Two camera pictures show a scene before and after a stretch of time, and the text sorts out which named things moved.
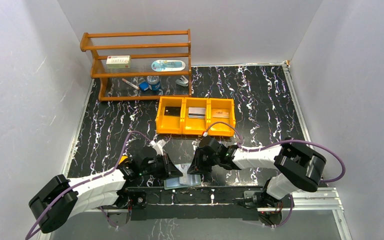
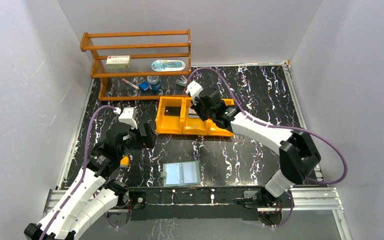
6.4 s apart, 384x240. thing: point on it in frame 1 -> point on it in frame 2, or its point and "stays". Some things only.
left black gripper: (165, 164) -> (148, 134)
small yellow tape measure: (123, 157) stays
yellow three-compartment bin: (193, 115) stays
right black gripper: (202, 159) -> (198, 110)
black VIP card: (172, 111) stays
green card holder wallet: (187, 180) stays
